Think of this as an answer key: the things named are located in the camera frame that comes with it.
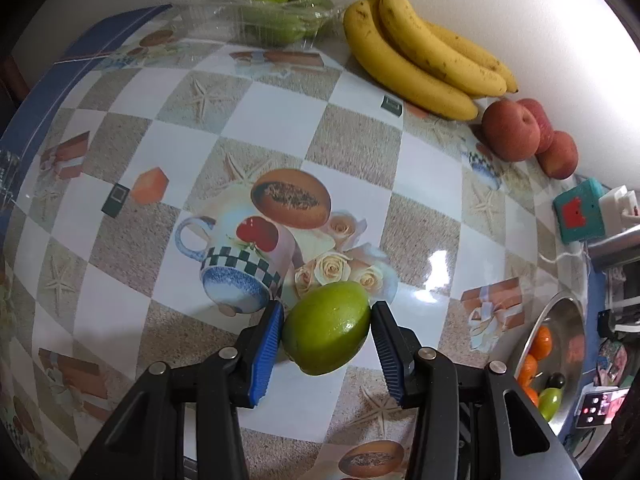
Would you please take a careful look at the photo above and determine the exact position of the clear plastic fruit container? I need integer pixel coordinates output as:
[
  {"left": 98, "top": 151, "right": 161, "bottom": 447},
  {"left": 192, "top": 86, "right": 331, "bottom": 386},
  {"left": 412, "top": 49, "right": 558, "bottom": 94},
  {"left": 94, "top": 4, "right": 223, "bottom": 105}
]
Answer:
[{"left": 207, "top": 0, "right": 346, "bottom": 50}]

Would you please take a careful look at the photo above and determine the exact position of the right red peach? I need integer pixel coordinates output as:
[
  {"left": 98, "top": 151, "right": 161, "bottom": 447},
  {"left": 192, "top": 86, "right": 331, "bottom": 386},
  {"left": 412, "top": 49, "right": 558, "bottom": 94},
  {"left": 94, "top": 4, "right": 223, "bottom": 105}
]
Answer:
[{"left": 537, "top": 131, "right": 580, "bottom": 180}]

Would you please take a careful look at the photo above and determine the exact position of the red peach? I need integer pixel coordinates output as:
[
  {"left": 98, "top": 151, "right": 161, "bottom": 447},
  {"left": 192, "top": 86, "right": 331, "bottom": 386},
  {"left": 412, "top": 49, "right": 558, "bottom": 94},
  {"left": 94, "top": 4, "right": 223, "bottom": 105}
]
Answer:
[
  {"left": 517, "top": 98, "right": 555, "bottom": 155},
  {"left": 537, "top": 131, "right": 580, "bottom": 180}
]

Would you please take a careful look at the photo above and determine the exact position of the middle red peach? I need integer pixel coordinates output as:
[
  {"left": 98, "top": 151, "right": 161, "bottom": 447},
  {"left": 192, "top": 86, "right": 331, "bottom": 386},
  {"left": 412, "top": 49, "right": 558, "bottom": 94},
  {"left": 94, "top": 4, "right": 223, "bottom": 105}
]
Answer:
[{"left": 517, "top": 98, "right": 555, "bottom": 155}]

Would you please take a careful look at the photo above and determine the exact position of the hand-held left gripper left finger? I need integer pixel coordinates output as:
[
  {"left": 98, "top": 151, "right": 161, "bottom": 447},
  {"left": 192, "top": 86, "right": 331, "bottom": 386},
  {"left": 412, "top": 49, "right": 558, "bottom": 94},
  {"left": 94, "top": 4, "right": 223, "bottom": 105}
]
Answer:
[{"left": 70, "top": 301, "right": 285, "bottom": 480}]

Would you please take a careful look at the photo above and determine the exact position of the yellow banana bunch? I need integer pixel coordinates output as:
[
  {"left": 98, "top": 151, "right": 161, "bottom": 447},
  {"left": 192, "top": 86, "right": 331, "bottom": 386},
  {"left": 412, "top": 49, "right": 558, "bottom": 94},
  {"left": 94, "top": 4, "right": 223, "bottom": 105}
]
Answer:
[{"left": 342, "top": 0, "right": 521, "bottom": 122}]

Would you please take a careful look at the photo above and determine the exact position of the teal box with red patch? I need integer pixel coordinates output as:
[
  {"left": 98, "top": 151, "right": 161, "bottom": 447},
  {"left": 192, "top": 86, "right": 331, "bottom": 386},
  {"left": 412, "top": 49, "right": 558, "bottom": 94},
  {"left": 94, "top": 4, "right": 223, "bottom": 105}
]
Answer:
[{"left": 552, "top": 177, "right": 608, "bottom": 244}]

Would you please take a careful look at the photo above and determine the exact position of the oblong green fruit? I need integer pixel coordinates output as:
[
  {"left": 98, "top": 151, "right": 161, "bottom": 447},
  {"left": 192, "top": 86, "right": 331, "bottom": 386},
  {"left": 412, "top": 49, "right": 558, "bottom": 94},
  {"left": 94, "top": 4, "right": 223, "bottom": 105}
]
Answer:
[{"left": 537, "top": 388, "right": 563, "bottom": 422}]

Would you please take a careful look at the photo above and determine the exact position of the red apple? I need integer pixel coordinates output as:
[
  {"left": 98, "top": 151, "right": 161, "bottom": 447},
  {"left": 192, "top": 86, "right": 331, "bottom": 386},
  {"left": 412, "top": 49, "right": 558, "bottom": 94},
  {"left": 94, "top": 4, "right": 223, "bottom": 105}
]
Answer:
[{"left": 481, "top": 99, "right": 542, "bottom": 162}]

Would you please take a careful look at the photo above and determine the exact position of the stainless steel kettle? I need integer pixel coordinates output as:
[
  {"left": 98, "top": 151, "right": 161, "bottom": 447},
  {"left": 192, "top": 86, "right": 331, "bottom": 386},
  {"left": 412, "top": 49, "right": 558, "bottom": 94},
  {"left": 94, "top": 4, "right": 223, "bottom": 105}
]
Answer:
[{"left": 587, "top": 226, "right": 640, "bottom": 272}]

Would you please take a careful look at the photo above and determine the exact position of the white plug adapter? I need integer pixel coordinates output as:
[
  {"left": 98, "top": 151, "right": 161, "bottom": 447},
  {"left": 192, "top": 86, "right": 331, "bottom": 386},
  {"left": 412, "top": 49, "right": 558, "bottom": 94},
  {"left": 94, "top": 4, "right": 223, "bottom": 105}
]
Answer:
[{"left": 597, "top": 185, "right": 640, "bottom": 224}]

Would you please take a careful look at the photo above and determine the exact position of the stainless steel bowl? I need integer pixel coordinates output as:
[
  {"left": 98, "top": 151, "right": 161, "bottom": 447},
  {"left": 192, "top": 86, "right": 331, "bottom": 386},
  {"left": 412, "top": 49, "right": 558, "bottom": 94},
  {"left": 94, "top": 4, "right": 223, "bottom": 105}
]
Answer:
[{"left": 510, "top": 292, "right": 587, "bottom": 436}]

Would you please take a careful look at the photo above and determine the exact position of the round green fruit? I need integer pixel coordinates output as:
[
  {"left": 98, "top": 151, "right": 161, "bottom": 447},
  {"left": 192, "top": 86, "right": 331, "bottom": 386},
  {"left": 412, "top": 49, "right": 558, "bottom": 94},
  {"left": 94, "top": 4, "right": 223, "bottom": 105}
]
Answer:
[{"left": 281, "top": 281, "right": 373, "bottom": 376}]

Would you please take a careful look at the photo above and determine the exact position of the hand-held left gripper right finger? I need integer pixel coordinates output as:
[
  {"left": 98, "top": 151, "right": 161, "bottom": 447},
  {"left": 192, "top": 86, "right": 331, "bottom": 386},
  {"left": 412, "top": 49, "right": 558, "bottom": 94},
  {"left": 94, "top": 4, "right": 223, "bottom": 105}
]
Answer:
[{"left": 370, "top": 302, "right": 583, "bottom": 480}]

